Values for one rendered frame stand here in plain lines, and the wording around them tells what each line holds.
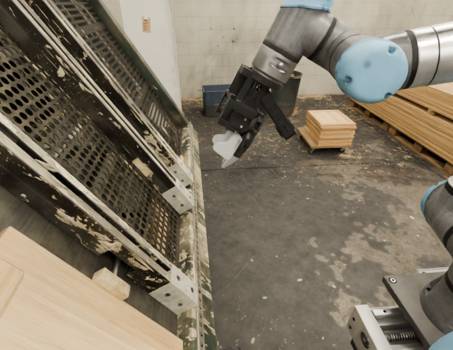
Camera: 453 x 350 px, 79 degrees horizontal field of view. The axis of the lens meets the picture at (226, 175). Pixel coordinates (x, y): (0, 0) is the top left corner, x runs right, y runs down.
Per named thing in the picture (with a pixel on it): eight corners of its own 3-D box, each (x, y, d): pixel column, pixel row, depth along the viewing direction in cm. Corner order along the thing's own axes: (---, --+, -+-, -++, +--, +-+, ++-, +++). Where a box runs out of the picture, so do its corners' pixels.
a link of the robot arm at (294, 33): (346, 1, 42) (299, -30, 41) (304, 68, 47) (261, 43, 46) (333, 5, 49) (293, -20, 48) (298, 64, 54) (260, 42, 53)
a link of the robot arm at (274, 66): (290, 60, 54) (303, 68, 47) (278, 81, 56) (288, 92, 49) (258, 41, 52) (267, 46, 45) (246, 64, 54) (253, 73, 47)
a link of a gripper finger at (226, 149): (203, 159, 60) (222, 123, 56) (227, 169, 62) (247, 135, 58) (203, 166, 58) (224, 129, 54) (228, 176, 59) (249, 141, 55)
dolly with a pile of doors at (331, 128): (350, 154, 344) (358, 123, 322) (309, 156, 340) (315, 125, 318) (330, 134, 395) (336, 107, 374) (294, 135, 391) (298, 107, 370)
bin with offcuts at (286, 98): (301, 117, 455) (307, 76, 420) (270, 118, 451) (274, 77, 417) (292, 107, 499) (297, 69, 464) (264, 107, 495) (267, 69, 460)
